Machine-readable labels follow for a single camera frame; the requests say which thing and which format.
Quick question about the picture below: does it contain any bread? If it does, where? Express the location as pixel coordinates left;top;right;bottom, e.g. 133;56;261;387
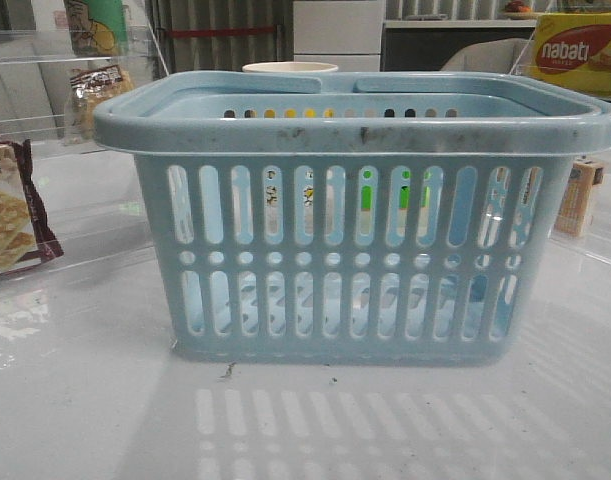
64;64;134;145

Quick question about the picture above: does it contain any light blue plastic basket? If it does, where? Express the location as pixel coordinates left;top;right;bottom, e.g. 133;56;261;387
94;71;611;366

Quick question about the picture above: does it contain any yellow popcorn paper cup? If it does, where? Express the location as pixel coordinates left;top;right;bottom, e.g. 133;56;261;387
241;61;340;236

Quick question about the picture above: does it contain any white cabinet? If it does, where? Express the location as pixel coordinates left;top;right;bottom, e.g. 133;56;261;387
292;1;386;72

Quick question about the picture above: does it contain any clear acrylic left shelf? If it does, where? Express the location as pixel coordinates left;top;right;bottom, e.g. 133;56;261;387
0;1;167;302

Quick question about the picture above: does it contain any clear acrylic shelf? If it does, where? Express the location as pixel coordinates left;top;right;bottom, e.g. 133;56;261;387
509;0;611;274
0;1;167;302

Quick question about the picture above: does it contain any beige armchair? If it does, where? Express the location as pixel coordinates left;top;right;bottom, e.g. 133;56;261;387
441;38;530;74

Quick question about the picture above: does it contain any beige carton box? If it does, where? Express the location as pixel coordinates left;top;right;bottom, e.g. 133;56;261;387
554;159;604;237

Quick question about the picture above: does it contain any brown cracker snack bag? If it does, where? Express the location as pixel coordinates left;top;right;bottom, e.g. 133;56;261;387
0;140;63;277

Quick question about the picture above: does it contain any green yellow cartoon package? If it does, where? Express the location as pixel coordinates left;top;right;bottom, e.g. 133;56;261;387
64;0;128;56

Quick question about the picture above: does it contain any grey sofa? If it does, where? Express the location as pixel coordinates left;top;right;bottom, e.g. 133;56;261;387
0;37;136;139

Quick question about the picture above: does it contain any yellow nabati wafer box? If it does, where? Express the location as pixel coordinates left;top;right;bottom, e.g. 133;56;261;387
525;13;611;99

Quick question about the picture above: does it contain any clear acrylic right shelf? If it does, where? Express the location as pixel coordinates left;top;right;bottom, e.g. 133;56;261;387
509;0;611;274

